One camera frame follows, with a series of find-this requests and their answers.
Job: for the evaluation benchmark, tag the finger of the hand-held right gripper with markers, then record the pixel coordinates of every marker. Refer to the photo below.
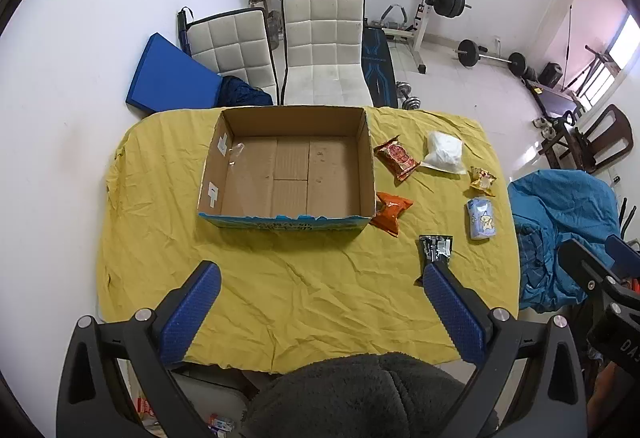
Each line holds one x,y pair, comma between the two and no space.
620,248
582,260

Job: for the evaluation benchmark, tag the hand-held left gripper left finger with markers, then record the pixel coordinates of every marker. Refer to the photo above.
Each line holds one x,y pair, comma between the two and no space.
192,313

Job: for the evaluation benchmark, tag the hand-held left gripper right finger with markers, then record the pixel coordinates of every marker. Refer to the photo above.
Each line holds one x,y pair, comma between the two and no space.
452,313

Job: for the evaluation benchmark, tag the black snack packet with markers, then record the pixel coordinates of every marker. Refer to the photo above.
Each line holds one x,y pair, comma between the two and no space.
436,248

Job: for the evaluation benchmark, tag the light blue tissue pack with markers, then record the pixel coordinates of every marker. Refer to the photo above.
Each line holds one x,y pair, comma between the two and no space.
481,218

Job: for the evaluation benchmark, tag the orange snack packet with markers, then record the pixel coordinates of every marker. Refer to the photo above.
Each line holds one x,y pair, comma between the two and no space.
392,210

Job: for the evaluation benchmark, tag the yellow snack packet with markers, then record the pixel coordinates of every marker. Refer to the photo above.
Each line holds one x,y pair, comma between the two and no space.
482,180

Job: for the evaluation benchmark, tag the white plastic packet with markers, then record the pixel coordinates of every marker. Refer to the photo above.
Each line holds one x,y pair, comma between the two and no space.
442,152

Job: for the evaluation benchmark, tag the red snack packet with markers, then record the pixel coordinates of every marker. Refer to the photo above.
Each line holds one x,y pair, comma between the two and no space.
397,158

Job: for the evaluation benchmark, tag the cardboard box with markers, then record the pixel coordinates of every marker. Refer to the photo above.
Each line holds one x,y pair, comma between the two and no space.
300,168

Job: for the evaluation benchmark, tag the teal cloth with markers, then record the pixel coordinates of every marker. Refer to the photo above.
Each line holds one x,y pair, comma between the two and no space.
555,218

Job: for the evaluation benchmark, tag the yellow tablecloth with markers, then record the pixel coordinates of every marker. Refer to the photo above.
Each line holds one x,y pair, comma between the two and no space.
300,293

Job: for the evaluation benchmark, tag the small colourful packet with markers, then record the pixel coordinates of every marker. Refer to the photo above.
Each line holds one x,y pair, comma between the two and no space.
221,424

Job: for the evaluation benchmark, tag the dark wooden stool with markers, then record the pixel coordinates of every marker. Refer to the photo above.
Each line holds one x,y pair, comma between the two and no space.
560,143

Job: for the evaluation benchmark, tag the dark wooden chair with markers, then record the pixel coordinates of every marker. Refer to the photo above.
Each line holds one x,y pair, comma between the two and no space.
607,128

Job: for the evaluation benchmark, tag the black speaker box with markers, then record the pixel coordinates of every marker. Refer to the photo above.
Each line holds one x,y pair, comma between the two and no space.
552,74

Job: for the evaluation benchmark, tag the window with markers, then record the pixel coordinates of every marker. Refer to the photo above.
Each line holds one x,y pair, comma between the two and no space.
612,58

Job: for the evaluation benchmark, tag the dark blue cloth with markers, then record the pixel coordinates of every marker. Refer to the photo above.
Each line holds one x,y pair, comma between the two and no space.
240,91

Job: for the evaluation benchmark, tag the short barbell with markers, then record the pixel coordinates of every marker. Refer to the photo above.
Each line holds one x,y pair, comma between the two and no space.
470,52

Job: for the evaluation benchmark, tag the blue foam mat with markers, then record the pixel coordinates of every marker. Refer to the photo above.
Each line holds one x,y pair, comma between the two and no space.
170,73

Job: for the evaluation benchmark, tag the white padded chair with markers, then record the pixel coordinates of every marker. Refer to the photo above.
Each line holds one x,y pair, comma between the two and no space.
230,43
322,43

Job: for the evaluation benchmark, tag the blue and black pump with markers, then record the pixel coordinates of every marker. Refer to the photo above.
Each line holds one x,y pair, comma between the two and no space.
184,33

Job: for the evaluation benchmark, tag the white barbell rack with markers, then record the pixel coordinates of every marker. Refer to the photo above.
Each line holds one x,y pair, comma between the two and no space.
419,33

